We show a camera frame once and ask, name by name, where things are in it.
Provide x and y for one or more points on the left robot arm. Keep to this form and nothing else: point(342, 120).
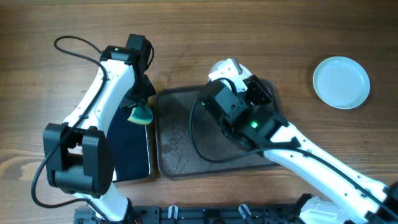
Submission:
point(78, 158)

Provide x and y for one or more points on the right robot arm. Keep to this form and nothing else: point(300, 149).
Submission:
point(353, 198)

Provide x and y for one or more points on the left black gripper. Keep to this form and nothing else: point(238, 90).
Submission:
point(149, 91)

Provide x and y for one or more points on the green yellow sponge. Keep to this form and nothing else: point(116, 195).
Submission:
point(141, 115)

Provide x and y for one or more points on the white plate front stained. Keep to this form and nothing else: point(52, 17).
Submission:
point(232, 70)

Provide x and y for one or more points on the black water tray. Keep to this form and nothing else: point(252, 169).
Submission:
point(129, 144)

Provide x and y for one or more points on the white plate back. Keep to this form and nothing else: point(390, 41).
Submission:
point(341, 83)

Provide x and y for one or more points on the dark brown serving tray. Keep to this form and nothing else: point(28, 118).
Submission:
point(177, 159)

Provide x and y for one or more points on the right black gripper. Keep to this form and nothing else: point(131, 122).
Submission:
point(254, 85)

